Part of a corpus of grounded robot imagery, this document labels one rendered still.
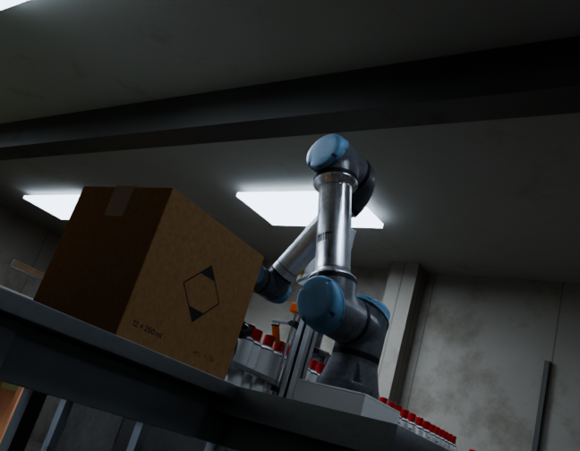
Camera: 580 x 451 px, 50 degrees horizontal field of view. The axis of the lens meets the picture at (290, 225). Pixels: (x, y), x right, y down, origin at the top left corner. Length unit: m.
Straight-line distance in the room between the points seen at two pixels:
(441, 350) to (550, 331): 0.98
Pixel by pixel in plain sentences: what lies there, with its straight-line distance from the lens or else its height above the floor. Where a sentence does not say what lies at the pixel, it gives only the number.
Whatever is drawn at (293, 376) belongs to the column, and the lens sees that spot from 1.82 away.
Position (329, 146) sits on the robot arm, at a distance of 1.61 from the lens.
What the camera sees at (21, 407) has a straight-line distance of 2.39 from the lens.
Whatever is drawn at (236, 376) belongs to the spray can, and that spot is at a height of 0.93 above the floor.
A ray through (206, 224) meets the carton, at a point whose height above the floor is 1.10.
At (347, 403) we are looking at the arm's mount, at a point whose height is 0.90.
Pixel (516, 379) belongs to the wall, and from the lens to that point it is 5.84.
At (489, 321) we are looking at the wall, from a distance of 6.05.
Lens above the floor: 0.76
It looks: 20 degrees up
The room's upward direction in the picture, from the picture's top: 17 degrees clockwise
